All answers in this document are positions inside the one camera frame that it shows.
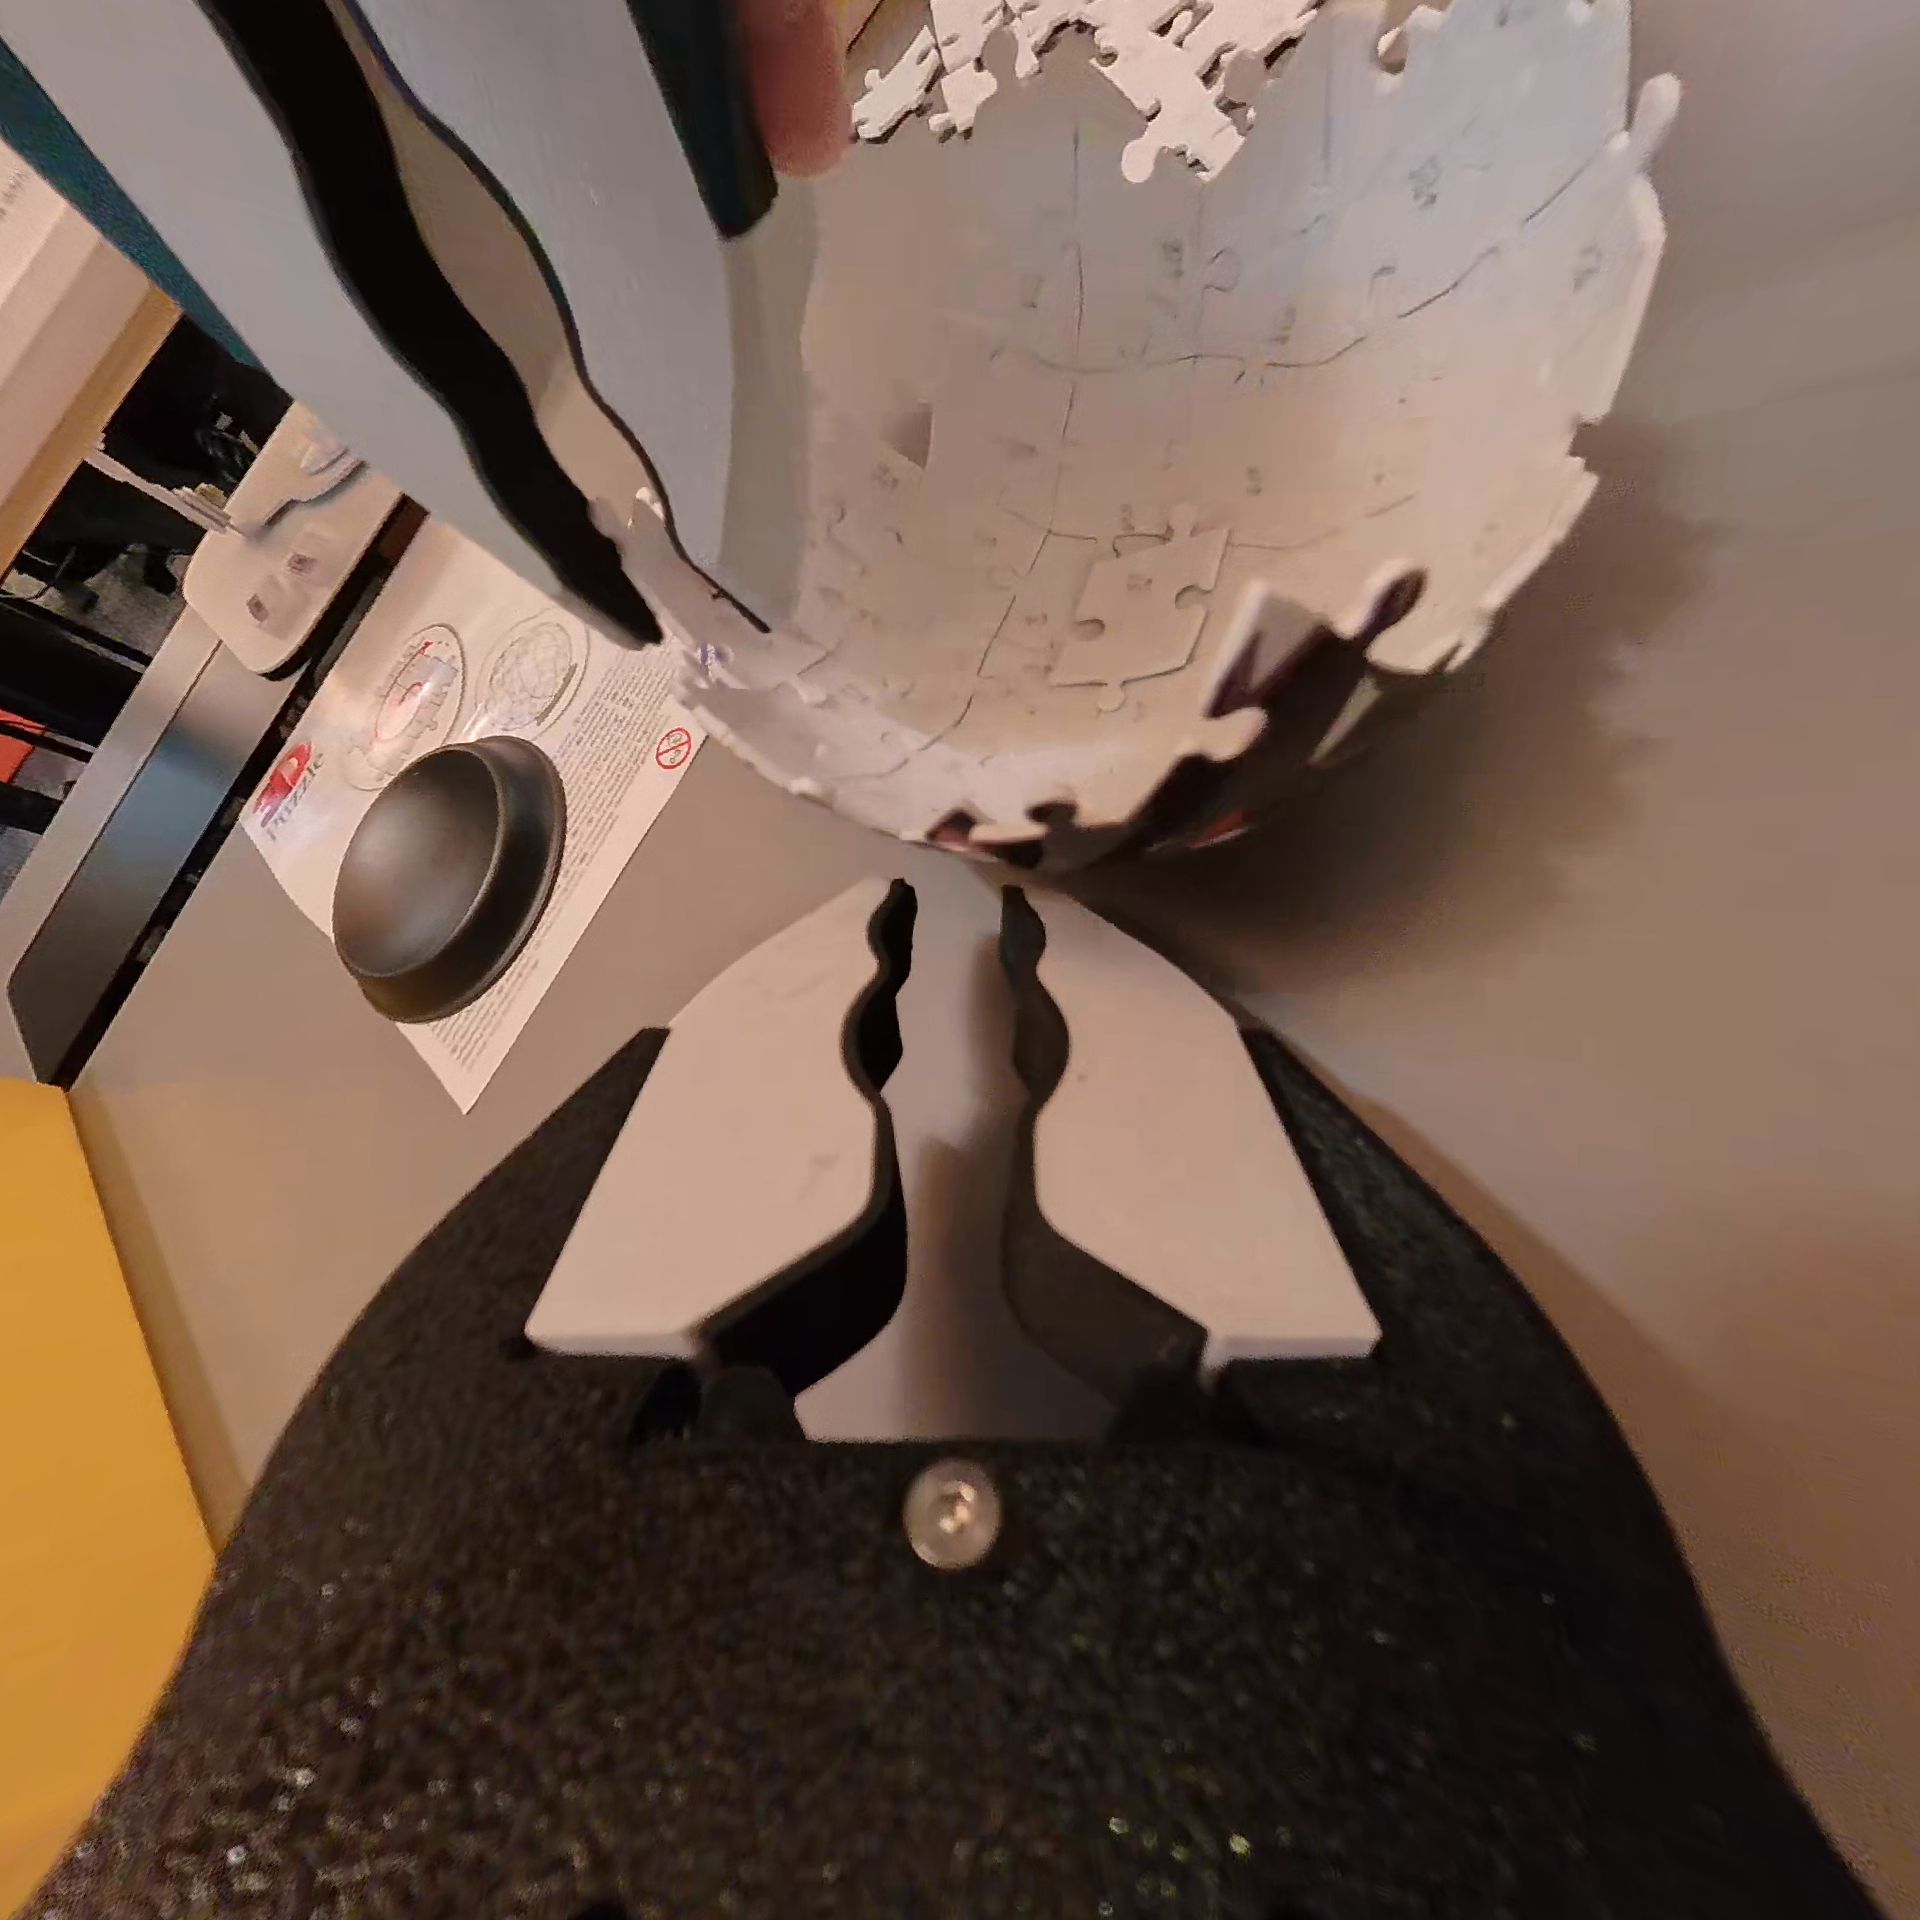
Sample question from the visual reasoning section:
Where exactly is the white puzzle ball shell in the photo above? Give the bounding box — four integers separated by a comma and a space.
675, 0, 1688, 879

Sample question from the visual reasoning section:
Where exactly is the black partition panel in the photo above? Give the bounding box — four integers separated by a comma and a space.
0, 503, 429, 1087

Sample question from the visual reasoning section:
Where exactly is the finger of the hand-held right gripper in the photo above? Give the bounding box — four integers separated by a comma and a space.
0, 0, 664, 654
352, 0, 823, 634

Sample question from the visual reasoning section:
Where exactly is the yellow panel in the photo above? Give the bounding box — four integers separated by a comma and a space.
0, 1077, 219, 1920

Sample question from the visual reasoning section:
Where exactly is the person's right hand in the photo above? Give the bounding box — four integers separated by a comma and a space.
748, 0, 858, 176

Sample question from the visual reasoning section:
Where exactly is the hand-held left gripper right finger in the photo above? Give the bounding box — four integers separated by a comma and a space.
994, 882, 1384, 1407

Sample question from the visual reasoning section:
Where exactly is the pile of loose puzzle pieces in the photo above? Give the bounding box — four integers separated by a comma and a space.
852, 0, 1254, 183

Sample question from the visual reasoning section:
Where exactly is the white puzzle piece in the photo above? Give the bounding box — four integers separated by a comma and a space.
1048, 508, 1234, 710

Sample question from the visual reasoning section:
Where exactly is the black round ball stand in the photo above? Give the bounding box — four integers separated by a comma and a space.
328, 736, 570, 1028

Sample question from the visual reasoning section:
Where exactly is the white device on desk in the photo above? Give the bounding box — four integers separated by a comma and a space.
181, 404, 410, 680

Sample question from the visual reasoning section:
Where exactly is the teal partition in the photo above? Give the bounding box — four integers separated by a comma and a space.
0, 46, 295, 413

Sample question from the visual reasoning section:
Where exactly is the printed instruction sheet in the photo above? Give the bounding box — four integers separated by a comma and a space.
246, 517, 710, 1114

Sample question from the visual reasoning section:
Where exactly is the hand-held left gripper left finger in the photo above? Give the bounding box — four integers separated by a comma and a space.
522, 878, 922, 1396

